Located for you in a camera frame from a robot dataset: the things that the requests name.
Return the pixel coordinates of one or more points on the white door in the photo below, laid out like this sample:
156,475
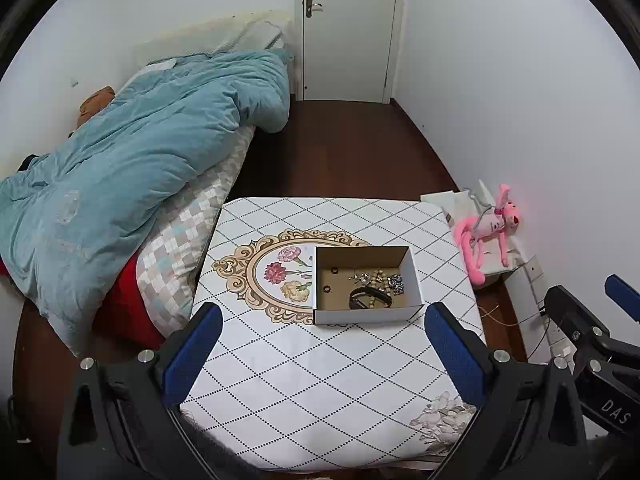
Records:
346,50

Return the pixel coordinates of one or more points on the pink panther plush toy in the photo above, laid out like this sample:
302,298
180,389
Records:
484,237

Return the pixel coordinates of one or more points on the brown teddy bear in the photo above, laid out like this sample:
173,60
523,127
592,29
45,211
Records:
94,104

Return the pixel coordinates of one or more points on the red bed sheet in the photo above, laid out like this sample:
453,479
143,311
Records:
123,314

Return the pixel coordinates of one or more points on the white power strip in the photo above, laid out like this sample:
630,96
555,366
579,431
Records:
543,339

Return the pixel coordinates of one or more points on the white cardboard box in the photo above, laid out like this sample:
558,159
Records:
365,285

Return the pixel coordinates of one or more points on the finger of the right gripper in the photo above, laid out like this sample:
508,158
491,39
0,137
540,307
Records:
625,296

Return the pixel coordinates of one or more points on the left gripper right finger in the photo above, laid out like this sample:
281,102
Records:
464,355

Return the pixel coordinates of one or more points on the teal quilt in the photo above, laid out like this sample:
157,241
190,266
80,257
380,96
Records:
72,220

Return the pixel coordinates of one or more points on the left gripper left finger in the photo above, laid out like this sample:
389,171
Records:
184,353

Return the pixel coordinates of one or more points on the checkered mattress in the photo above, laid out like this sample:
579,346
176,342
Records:
173,253

